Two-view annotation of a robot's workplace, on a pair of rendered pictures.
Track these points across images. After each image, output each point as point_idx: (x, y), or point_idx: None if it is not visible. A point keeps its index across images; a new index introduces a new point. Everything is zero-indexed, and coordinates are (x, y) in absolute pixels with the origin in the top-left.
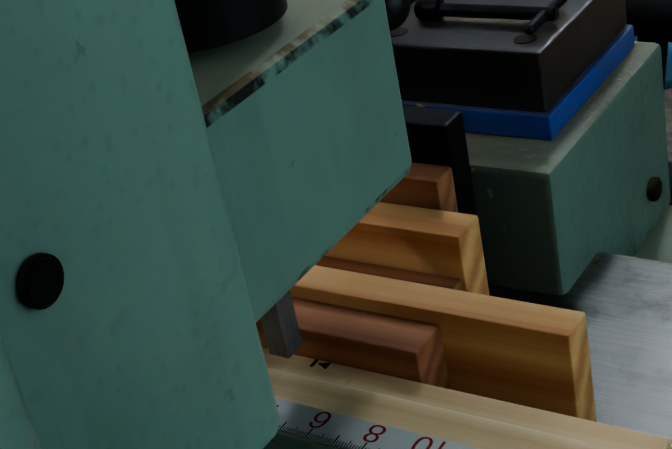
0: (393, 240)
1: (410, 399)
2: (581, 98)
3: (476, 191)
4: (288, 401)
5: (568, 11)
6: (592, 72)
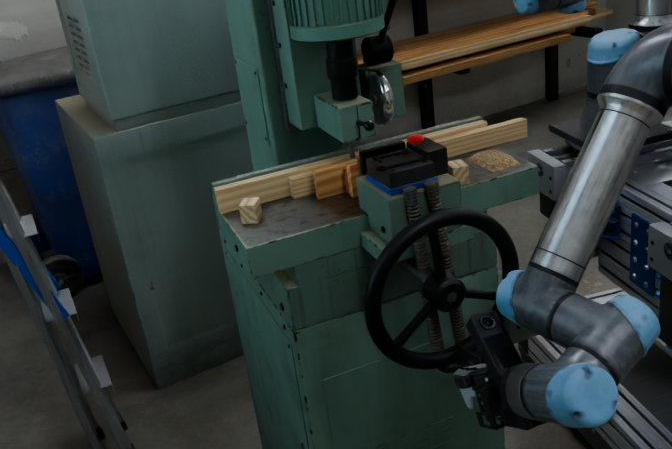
0: None
1: None
2: (373, 182)
3: None
4: (335, 153)
5: (378, 164)
6: (376, 181)
